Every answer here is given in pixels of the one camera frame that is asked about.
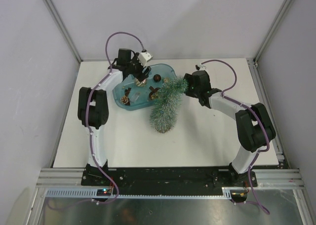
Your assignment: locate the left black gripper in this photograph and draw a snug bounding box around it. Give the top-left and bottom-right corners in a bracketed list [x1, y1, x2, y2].
[127, 53, 151, 82]

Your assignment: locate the small frosted christmas tree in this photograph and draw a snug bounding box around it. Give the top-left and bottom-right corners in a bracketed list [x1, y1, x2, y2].
[149, 76, 188, 134]

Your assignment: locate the clear battery box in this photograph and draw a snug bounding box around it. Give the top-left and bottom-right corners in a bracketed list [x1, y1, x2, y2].
[130, 92, 141, 103]

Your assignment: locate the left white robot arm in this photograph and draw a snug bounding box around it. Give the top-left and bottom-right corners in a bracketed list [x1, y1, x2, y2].
[78, 48, 153, 186]

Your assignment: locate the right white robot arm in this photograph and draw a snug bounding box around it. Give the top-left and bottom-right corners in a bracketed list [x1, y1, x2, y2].
[184, 71, 276, 186]

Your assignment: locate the silver gold bauble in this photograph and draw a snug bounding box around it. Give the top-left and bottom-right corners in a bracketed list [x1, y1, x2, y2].
[134, 78, 147, 87]

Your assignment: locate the dark brown bauble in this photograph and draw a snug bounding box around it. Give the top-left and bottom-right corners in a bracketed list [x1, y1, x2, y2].
[153, 74, 161, 82]

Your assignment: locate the teal plastic container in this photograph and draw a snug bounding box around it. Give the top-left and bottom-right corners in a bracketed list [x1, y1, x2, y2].
[113, 64, 176, 111]

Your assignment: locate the brown ribbon ornament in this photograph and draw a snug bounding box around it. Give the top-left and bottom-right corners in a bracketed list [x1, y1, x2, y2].
[148, 86, 160, 101]

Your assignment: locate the pine cone ornament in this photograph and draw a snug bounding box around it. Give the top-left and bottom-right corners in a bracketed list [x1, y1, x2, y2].
[120, 96, 130, 106]

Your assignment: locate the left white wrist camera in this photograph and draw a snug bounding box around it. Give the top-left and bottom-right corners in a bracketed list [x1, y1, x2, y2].
[138, 51, 153, 66]

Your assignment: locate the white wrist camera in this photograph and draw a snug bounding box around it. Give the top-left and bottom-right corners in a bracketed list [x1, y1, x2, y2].
[138, 51, 153, 66]
[195, 64, 206, 71]

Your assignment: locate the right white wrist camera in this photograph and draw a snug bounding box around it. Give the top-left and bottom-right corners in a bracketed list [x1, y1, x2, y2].
[195, 64, 206, 71]

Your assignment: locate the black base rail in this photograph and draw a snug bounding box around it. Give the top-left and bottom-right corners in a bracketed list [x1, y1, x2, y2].
[81, 165, 258, 196]

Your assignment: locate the grey slotted cable duct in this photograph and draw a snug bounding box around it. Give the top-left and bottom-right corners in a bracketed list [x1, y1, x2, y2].
[45, 187, 247, 200]

